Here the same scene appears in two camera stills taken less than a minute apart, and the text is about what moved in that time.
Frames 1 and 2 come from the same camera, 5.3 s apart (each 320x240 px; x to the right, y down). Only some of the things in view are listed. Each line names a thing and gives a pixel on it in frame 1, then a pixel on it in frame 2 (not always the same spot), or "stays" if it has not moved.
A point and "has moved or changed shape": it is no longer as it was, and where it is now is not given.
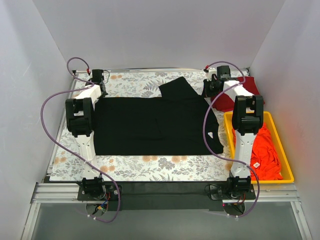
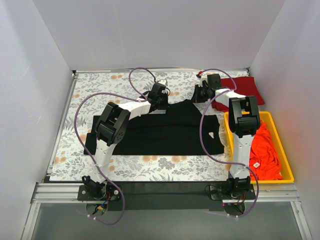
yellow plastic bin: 285,170 stays
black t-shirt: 171,124 has moved or changed shape
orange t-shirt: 264,159 stays
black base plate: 167,196 stays
